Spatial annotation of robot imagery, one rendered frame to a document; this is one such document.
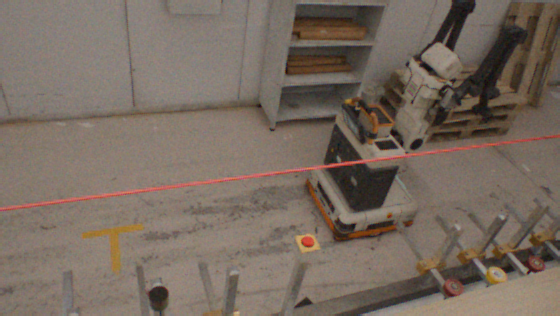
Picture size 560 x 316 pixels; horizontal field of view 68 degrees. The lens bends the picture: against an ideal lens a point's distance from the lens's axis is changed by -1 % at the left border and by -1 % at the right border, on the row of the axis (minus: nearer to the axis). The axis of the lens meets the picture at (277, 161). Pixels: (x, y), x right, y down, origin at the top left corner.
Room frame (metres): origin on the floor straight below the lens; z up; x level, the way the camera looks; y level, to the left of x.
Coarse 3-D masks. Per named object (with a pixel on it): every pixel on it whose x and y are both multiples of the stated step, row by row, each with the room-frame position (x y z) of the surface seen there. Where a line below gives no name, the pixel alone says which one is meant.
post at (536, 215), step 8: (536, 208) 1.52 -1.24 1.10; (544, 208) 1.49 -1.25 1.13; (536, 216) 1.50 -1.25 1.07; (528, 224) 1.50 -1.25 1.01; (536, 224) 1.51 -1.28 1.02; (520, 232) 1.51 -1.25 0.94; (528, 232) 1.50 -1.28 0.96; (512, 240) 1.51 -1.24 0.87; (520, 240) 1.50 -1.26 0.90; (512, 248) 1.49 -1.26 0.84
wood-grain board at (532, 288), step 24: (504, 288) 1.18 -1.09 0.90; (528, 288) 1.20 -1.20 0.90; (552, 288) 1.23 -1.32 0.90; (408, 312) 0.97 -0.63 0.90; (432, 312) 0.99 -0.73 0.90; (456, 312) 1.01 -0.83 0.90; (480, 312) 1.03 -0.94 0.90; (504, 312) 1.05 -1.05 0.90; (528, 312) 1.08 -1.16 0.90; (552, 312) 1.10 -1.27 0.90
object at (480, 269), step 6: (438, 216) 1.60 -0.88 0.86; (438, 222) 1.58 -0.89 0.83; (444, 222) 1.57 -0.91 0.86; (444, 228) 1.54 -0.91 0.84; (450, 228) 1.53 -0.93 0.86; (462, 246) 1.42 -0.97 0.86; (474, 258) 1.36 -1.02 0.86; (474, 264) 1.33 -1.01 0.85; (480, 264) 1.33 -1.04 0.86; (480, 270) 1.30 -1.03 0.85; (486, 270) 1.30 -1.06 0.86; (480, 276) 1.28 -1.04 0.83; (486, 282) 1.25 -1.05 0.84
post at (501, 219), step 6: (498, 216) 1.40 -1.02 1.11; (504, 216) 1.40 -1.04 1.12; (492, 222) 1.41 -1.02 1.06; (498, 222) 1.39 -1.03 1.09; (504, 222) 1.39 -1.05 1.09; (492, 228) 1.39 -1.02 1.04; (498, 228) 1.38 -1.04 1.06; (486, 234) 1.40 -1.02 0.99; (492, 234) 1.38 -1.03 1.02; (480, 240) 1.41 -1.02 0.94; (486, 240) 1.39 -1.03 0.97; (492, 240) 1.39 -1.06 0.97; (480, 246) 1.39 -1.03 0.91; (486, 246) 1.39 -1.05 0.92; (480, 252) 1.38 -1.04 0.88; (468, 264) 1.39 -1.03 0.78; (468, 270) 1.39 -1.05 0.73
